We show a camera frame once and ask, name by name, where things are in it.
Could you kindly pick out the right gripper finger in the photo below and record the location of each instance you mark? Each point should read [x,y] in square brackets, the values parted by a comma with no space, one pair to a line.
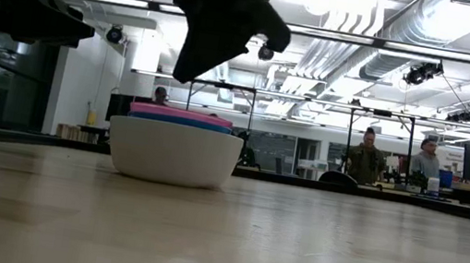
[199,61]

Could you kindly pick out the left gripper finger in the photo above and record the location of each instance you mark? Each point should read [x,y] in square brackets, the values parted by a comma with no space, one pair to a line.
[75,30]

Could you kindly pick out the translucent magenta plastic bowl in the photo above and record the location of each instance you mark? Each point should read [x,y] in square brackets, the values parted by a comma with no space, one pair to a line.
[181,113]

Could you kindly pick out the blue plastic bowl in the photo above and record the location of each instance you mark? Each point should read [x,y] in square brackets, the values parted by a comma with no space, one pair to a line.
[180,122]

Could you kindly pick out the large cream bowl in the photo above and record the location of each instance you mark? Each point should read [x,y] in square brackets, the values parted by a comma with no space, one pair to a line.
[173,152]

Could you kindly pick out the person with cap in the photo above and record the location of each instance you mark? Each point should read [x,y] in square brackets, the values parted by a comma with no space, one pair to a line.
[160,95]

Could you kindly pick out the yellow bottle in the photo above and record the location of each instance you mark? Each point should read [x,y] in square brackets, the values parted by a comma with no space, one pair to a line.
[91,117]

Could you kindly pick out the dark monitor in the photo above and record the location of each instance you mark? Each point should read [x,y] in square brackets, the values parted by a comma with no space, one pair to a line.
[119,107]

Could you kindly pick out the person with hair bun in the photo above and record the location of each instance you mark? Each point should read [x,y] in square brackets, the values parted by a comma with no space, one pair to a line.
[366,158]

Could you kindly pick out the person in grey top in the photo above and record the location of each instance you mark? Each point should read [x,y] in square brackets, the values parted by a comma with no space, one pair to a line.
[425,162]

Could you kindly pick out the white plastic container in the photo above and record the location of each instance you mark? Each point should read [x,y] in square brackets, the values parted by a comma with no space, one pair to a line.
[432,185]

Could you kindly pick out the blue storage bin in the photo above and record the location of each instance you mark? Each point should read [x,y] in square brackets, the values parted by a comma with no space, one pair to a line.
[445,178]

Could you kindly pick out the black background workbench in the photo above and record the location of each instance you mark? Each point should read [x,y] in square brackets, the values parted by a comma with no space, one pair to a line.
[439,204]

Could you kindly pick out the overhead black frame bar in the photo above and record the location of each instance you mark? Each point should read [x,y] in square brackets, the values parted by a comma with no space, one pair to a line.
[392,45]

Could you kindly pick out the black metal frame rig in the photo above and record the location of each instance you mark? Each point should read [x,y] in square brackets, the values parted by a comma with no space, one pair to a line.
[349,134]

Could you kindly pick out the black ceiling camera cluster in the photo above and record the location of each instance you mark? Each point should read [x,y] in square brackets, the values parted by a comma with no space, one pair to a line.
[421,73]

